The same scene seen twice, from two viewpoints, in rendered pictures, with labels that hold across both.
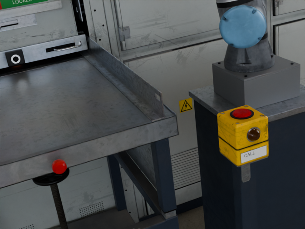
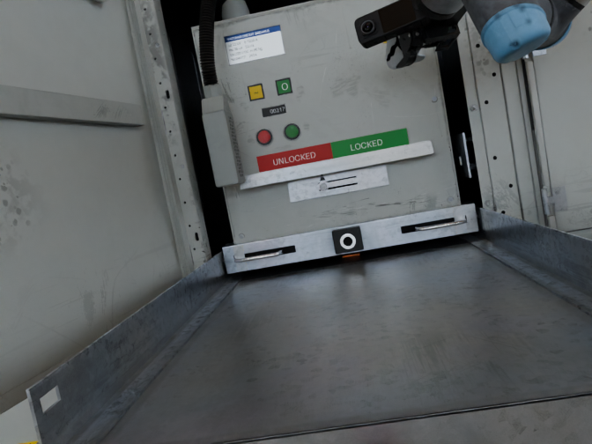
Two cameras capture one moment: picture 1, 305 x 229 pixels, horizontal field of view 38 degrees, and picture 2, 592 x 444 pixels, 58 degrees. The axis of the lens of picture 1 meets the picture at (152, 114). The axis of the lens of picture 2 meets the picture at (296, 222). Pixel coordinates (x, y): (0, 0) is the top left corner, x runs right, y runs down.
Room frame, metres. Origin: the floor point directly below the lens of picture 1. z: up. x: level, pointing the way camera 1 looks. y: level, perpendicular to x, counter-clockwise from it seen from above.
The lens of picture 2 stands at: (0.52, 0.09, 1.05)
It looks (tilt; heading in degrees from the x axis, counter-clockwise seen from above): 5 degrees down; 25
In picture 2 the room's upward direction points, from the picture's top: 11 degrees counter-clockwise
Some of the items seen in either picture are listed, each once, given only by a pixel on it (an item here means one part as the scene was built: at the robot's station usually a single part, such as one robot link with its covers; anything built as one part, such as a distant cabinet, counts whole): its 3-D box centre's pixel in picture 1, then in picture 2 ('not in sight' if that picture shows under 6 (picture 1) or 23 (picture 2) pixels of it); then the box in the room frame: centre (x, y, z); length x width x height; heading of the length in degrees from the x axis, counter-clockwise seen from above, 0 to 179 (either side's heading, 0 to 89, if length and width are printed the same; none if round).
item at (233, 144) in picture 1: (243, 134); not in sight; (0.85, -0.19, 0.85); 0.08 x 0.08 x 0.10; 19
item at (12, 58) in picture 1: (15, 57); (347, 240); (1.56, 0.46, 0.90); 0.06 x 0.03 x 0.05; 109
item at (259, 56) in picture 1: (248, 48); not in sight; (1.29, -0.32, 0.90); 0.15 x 0.15 x 0.10
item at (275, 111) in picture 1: (255, 97); not in sight; (1.29, -0.33, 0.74); 0.32 x 0.32 x 0.02; 18
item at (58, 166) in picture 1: (58, 165); not in sight; (0.88, 0.23, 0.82); 0.04 x 0.03 x 0.03; 19
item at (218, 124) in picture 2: not in sight; (223, 142); (1.45, 0.64, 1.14); 0.08 x 0.05 x 0.17; 19
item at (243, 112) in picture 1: (242, 115); not in sight; (0.85, -0.19, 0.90); 0.04 x 0.04 x 0.02
